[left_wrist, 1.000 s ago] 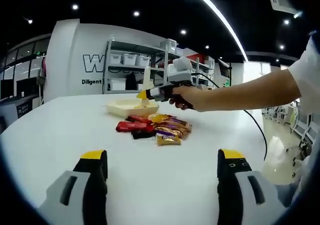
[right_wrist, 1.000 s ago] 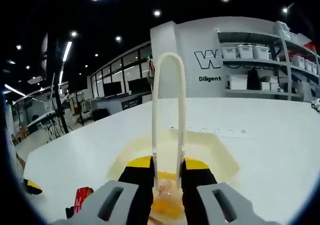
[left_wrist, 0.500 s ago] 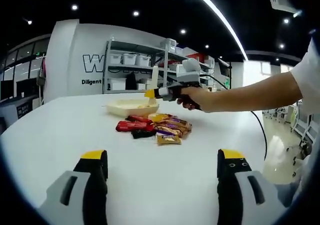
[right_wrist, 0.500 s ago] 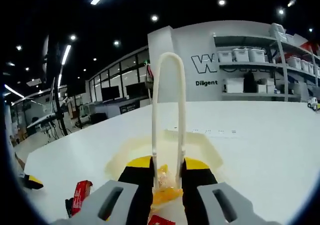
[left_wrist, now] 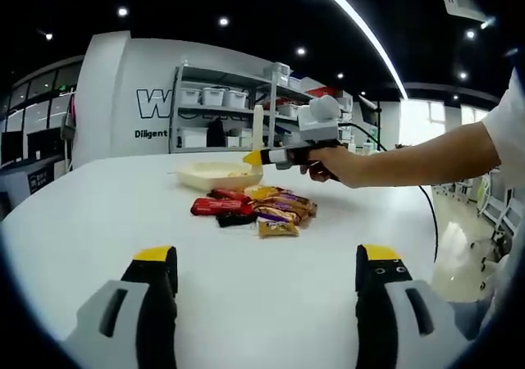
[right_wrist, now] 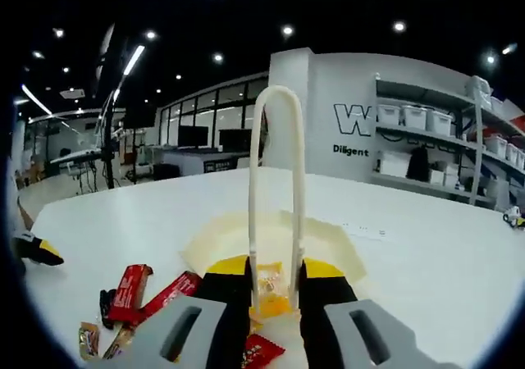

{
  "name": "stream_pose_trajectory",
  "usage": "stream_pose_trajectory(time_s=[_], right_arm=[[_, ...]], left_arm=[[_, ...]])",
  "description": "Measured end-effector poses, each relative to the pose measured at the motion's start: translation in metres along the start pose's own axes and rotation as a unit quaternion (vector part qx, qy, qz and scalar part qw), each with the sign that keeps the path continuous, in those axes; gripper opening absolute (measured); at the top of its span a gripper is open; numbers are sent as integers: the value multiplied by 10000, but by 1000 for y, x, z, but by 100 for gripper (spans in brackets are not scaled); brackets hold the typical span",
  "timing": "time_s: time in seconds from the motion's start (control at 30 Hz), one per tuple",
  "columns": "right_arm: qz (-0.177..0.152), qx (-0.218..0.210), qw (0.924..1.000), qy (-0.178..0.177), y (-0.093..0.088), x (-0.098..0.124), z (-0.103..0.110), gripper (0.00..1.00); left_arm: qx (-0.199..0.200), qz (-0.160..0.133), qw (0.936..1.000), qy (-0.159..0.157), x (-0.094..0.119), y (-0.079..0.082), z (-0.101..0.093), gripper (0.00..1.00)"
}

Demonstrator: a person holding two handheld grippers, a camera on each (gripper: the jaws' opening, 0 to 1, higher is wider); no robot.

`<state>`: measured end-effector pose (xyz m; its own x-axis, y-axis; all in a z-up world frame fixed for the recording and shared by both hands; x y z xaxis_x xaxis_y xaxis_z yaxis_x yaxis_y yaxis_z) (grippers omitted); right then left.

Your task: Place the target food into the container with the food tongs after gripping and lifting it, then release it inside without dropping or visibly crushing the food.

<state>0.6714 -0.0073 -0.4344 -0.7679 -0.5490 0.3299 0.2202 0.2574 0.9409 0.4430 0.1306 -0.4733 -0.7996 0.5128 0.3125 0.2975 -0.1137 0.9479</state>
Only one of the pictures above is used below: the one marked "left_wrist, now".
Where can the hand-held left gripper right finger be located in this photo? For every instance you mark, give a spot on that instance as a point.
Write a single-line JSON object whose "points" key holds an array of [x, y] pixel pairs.
{"points": [[393, 328]]}

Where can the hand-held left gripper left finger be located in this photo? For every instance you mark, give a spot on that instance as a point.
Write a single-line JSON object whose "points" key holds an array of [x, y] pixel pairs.
{"points": [[119, 328]]}

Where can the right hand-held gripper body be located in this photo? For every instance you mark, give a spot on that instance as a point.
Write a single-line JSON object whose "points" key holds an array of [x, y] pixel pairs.
{"points": [[318, 125]]}

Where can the pile of food snack packets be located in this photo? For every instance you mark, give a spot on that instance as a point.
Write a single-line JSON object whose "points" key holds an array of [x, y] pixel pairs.
{"points": [[221, 207]]}

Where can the cream rectangular food container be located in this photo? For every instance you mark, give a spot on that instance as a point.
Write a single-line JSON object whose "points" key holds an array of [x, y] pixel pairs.
{"points": [[197, 180]]}

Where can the person's right hand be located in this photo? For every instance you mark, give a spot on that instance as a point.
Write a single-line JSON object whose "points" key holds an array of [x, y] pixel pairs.
{"points": [[336, 162]]}

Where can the black screen on tripod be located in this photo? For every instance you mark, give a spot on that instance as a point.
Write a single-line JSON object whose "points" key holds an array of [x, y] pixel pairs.
{"points": [[369, 112]]}

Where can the black bag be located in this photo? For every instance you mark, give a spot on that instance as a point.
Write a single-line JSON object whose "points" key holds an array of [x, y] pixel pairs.
{"points": [[215, 133]]}

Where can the person's blue jeans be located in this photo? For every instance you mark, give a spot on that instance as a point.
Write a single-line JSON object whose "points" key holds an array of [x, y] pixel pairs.
{"points": [[467, 315]]}

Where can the white cardboard box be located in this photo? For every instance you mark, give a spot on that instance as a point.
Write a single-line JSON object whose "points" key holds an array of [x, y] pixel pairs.
{"points": [[193, 137]]}

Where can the row of white storage bins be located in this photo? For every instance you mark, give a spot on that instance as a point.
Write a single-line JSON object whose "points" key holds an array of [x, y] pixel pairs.
{"points": [[213, 96]]}

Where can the long ceiling light strip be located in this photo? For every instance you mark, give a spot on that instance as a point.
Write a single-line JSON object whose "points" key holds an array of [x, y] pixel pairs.
{"points": [[368, 30]]}

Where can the grey metal storage shelf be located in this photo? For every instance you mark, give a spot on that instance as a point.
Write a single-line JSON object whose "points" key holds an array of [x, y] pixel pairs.
{"points": [[175, 110]]}

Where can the group of round ceiling lights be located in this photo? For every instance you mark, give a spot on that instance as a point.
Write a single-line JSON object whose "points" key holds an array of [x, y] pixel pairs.
{"points": [[223, 21]]}

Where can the white office chair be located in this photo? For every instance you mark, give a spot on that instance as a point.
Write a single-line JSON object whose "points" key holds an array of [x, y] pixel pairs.
{"points": [[498, 221]]}

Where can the white counter with dark sign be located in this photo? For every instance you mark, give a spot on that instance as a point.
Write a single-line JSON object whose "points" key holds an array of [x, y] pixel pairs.
{"points": [[20, 172]]}

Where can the black monitor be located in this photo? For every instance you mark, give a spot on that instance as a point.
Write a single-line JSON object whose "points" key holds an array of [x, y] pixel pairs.
{"points": [[41, 143], [12, 147]]}

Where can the stand with hanging bags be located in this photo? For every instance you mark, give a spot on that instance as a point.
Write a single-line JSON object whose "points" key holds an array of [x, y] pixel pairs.
{"points": [[70, 119]]}

